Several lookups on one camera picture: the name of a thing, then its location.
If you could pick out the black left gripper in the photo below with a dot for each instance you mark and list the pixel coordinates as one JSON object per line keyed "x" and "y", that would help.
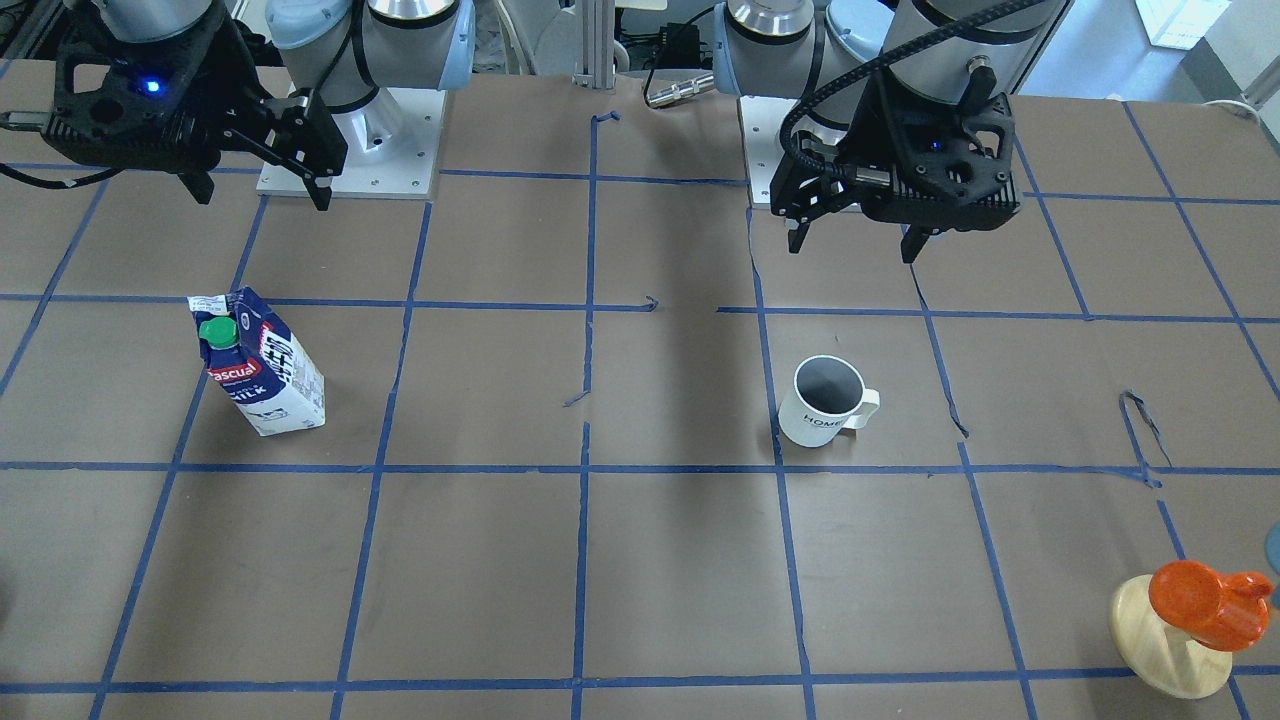
{"x": 862, "y": 128}

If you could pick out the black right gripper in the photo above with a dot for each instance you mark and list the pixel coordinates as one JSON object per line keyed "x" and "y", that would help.
{"x": 243, "y": 75}

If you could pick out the white mug with HOME text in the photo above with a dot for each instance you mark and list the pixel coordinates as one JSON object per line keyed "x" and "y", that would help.
{"x": 827, "y": 395}

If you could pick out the blue white milk carton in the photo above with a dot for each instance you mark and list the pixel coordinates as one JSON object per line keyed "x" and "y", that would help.
{"x": 255, "y": 358}

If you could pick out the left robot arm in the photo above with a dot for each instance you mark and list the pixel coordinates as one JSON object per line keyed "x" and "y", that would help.
{"x": 822, "y": 53}

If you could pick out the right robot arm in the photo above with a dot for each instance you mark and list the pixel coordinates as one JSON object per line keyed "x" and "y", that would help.
{"x": 345, "y": 51}

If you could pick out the orange cup on wooden stand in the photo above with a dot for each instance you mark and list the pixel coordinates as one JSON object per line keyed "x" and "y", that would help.
{"x": 1180, "y": 628}

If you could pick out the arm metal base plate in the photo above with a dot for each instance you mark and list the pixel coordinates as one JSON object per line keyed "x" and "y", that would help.
{"x": 761, "y": 118}
{"x": 393, "y": 141}

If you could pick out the aluminium frame post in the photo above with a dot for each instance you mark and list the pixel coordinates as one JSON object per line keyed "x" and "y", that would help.
{"x": 596, "y": 66}

